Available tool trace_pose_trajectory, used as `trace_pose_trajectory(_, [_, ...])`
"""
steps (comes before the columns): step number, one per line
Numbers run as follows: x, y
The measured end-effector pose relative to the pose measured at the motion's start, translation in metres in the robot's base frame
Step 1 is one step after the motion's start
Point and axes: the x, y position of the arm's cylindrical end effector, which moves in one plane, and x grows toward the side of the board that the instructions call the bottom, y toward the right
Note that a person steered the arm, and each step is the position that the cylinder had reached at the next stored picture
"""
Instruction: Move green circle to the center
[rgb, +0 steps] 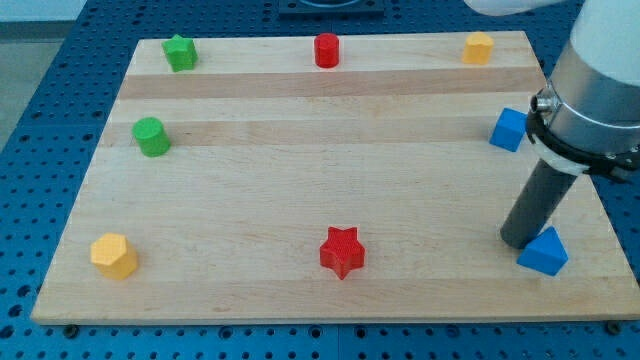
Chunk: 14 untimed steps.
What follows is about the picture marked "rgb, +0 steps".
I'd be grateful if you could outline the red cylinder block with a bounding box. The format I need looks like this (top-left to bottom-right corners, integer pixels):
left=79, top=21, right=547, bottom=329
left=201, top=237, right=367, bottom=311
left=314, top=33, right=340, bottom=68

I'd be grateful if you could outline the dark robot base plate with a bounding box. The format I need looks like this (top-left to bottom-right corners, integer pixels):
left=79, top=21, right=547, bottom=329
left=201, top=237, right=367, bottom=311
left=277, top=0, right=385, bottom=17

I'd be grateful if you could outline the wooden board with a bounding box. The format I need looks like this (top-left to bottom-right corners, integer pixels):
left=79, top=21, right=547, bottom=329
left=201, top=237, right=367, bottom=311
left=32, top=31, right=639, bottom=325

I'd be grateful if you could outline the blue cube block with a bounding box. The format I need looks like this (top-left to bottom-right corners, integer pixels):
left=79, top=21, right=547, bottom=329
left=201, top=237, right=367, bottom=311
left=489, top=108, right=527, bottom=152

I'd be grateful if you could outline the blue triangle block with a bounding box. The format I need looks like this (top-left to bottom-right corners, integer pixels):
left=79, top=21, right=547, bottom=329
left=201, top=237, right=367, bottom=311
left=516, top=226, right=569, bottom=276

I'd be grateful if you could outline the yellow heart block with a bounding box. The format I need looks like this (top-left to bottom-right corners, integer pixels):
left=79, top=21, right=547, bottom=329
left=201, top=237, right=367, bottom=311
left=461, top=32, right=495, bottom=65

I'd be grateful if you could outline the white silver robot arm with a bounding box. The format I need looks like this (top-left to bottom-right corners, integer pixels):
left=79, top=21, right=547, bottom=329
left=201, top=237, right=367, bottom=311
left=527, top=0, right=639, bottom=182

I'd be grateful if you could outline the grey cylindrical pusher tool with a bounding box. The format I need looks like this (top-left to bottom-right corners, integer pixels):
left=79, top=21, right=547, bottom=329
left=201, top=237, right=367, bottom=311
left=499, top=160, right=577, bottom=249

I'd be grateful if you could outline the red star block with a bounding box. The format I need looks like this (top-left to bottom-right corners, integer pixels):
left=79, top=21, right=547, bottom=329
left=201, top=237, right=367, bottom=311
left=319, top=227, right=366, bottom=280

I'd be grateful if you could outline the yellow hexagon block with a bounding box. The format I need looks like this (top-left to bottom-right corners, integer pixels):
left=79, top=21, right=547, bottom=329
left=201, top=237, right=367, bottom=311
left=90, top=233, right=139, bottom=280

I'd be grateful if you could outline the green cylinder block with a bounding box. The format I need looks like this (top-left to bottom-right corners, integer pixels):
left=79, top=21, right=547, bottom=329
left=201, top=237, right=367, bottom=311
left=132, top=117, right=171, bottom=157

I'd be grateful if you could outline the green star block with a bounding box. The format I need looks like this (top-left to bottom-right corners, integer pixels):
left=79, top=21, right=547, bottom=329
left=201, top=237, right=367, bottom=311
left=162, top=34, right=198, bottom=72

